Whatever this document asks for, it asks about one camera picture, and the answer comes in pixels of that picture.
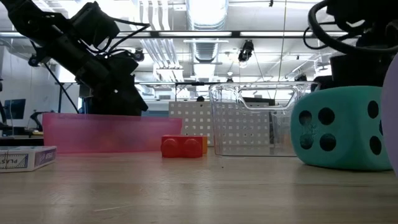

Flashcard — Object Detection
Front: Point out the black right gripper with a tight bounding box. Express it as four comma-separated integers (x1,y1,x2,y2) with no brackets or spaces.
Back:
312,52,394,91

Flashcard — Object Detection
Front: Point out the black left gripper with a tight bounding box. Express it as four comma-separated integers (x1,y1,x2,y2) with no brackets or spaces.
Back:
76,51,149,116

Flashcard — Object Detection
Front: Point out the teal foam die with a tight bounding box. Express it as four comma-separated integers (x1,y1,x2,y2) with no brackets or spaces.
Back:
290,86,393,171

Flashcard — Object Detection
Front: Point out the purple foam die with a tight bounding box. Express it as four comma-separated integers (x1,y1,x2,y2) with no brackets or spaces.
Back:
381,52,398,177

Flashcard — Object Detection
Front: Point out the red toy brick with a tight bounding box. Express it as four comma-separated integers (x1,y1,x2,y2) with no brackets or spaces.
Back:
160,134,205,159

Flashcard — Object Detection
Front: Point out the clear plastic bin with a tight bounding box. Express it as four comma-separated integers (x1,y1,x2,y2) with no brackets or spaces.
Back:
208,82,321,157

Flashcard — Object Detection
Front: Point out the playing card box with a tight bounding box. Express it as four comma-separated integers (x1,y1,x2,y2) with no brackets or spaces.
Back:
0,145,58,174

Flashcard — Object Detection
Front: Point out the pink translucent plastic tray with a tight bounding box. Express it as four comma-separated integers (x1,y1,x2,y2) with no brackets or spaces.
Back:
42,112,183,154

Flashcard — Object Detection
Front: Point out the black framed background table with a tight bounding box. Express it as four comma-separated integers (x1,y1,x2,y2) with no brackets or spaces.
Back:
55,81,212,113

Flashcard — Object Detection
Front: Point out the white perforated panel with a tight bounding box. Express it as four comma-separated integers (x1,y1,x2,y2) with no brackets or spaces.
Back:
169,101,271,147

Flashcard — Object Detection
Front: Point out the black background monitor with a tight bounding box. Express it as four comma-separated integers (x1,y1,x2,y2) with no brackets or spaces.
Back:
2,98,27,120

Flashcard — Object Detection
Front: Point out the black hanging ceiling camera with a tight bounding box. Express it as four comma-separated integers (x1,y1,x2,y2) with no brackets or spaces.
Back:
238,39,255,63

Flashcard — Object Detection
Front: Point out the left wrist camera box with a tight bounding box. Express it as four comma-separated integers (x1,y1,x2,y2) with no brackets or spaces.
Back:
70,1,121,47

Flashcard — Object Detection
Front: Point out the black overhead frame bar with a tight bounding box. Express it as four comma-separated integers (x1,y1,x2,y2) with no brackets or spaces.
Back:
0,30,349,39

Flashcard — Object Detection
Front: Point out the silver ventilation duct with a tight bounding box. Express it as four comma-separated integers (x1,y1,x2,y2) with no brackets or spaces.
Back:
186,0,229,63

